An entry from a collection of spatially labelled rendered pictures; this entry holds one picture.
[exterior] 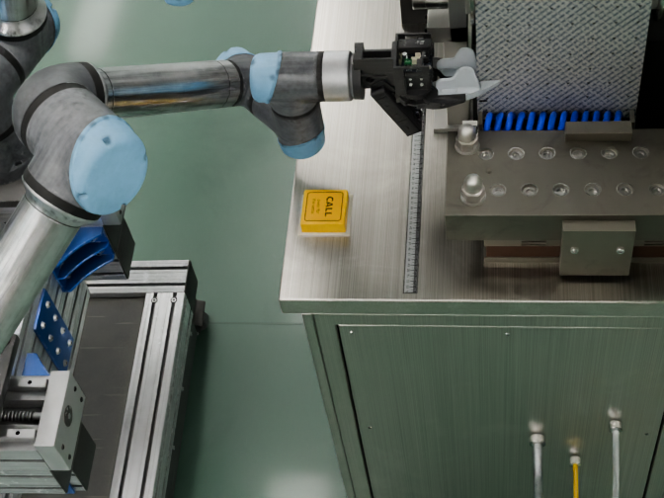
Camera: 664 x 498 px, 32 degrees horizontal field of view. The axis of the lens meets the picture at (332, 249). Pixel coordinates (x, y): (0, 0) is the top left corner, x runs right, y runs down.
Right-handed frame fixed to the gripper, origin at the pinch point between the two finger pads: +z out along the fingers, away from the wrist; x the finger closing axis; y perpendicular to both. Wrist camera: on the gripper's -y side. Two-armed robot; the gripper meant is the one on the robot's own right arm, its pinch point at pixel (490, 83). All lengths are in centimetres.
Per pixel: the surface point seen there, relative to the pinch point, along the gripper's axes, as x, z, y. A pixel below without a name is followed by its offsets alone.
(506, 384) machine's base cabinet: -26, 3, -45
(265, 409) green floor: 3, -52, -109
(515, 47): -0.2, 3.5, 7.3
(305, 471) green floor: -13, -41, -109
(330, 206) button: -9.9, -24.9, -16.6
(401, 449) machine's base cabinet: -26, -16, -70
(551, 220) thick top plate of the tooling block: -20.0, 8.6, -7.3
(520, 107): -0.3, 4.4, -5.0
